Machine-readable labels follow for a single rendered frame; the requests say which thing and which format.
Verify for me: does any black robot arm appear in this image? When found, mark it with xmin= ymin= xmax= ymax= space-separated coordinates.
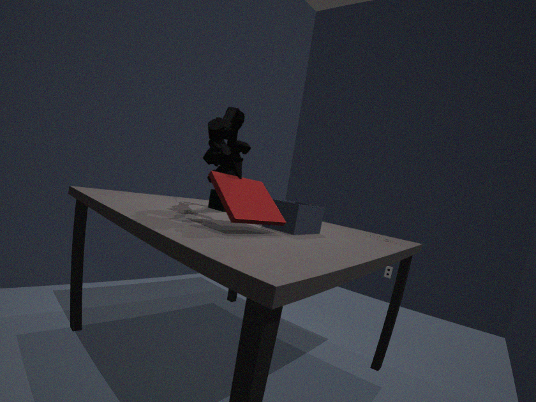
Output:
xmin=203 ymin=107 xmax=244 ymax=167

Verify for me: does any red square panel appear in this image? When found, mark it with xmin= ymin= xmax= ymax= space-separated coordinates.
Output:
xmin=209 ymin=171 xmax=286 ymax=226

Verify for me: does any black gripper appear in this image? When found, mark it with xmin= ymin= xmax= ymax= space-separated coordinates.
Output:
xmin=212 ymin=140 xmax=251 ymax=179

